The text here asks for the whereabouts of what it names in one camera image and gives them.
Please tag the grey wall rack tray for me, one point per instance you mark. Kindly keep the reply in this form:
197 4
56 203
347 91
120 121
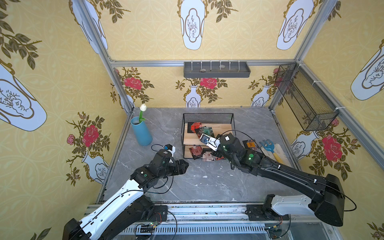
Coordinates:
216 69

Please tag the red label tea bag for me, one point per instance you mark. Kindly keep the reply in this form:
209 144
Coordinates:
194 127

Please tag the black wire mesh shelf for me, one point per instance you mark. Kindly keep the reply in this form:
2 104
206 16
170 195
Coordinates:
220 122

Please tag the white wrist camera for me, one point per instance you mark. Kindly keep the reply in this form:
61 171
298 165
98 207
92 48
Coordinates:
170 148
210 142

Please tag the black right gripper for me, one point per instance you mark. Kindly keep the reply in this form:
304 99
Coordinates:
219 148

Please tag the white tulip flower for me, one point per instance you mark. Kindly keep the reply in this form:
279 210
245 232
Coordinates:
143 108

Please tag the black wire wall basket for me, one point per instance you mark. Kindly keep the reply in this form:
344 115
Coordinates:
310 105

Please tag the blue garden hand rake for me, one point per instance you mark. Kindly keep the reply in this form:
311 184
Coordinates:
269 146

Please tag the orange label tea bag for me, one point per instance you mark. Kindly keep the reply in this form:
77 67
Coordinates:
250 144

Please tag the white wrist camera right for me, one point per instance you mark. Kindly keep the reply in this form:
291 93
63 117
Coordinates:
210 142

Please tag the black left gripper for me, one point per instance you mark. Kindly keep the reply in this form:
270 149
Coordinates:
175 167

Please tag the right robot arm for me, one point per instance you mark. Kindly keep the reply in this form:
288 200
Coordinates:
326 193

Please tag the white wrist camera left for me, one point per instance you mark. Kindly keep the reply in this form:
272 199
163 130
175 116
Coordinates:
170 148

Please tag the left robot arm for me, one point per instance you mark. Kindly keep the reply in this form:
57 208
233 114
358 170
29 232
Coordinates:
129 204

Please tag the blue vase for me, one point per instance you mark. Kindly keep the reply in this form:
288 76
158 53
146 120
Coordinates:
141 132

